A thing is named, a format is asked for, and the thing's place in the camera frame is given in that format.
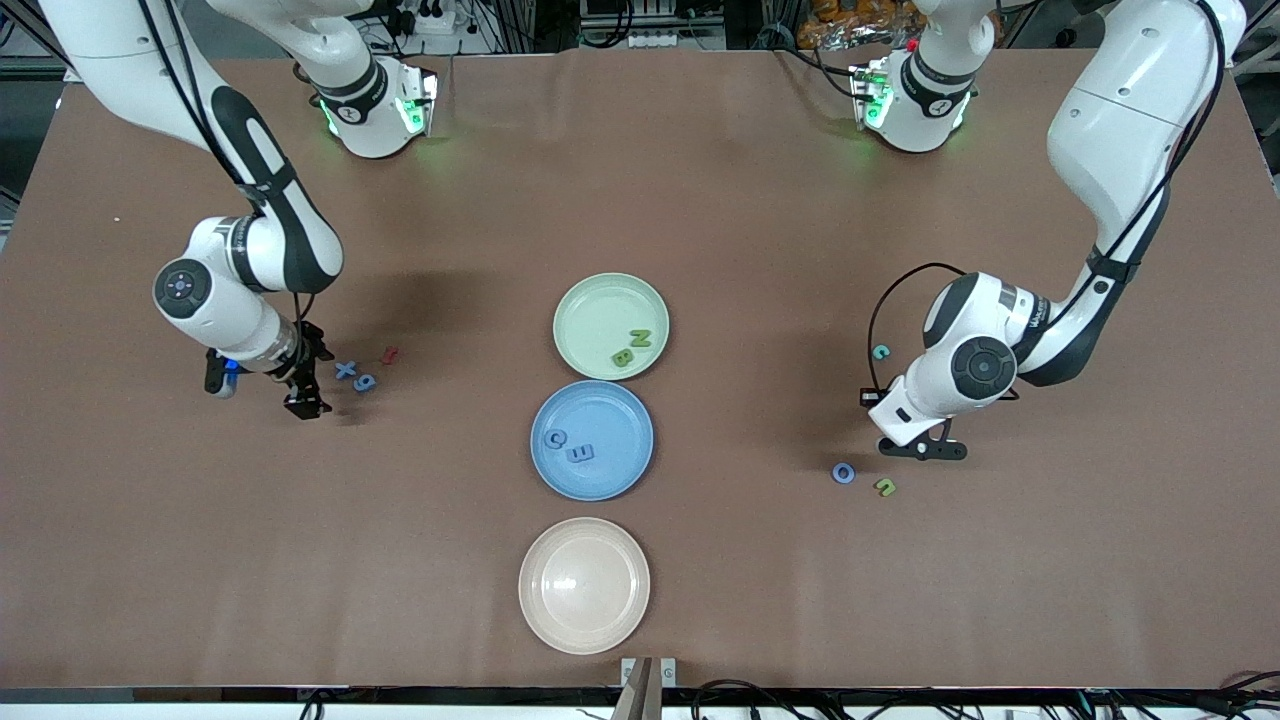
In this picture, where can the orange plastic bag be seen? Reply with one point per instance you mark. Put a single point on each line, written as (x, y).
(850, 25)

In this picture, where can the blue foam letter X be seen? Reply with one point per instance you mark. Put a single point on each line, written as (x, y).
(345, 370)

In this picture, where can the white power strip black plugs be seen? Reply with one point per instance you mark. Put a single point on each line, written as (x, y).
(425, 22)

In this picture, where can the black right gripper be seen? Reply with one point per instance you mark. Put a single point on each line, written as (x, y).
(302, 366)

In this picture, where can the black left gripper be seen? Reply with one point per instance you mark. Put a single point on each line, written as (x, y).
(866, 402)

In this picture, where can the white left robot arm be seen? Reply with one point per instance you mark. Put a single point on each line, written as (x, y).
(1130, 130)

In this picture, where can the plain white power strip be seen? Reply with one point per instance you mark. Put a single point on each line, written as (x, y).
(660, 40)

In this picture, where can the blue foam letter O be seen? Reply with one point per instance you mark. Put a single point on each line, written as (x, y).
(834, 473)

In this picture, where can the green foam letter U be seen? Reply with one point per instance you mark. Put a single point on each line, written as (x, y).
(885, 489)

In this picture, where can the blue plate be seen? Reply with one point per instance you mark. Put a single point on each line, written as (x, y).
(610, 475)

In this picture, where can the aluminium frame rail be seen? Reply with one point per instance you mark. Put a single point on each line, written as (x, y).
(40, 55)
(1258, 58)

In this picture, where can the blue foam digit 9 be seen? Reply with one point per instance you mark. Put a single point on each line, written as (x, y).
(364, 382)

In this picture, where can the beige plate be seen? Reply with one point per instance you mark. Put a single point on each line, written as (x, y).
(584, 586)

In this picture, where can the blue foam letter E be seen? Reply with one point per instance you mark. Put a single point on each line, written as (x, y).
(580, 454)

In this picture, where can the red foam letter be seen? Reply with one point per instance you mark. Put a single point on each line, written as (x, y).
(390, 355)

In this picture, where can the blue foam letter C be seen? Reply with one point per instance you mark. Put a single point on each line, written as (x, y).
(548, 439)

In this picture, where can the pale green plate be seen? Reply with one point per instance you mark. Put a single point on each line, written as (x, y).
(590, 320)

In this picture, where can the grey metal mounting bracket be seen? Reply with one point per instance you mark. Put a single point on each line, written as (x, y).
(640, 690)

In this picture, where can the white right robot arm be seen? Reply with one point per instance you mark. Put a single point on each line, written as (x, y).
(120, 60)

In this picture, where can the green foam letter N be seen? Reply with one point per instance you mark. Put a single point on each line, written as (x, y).
(640, 339)

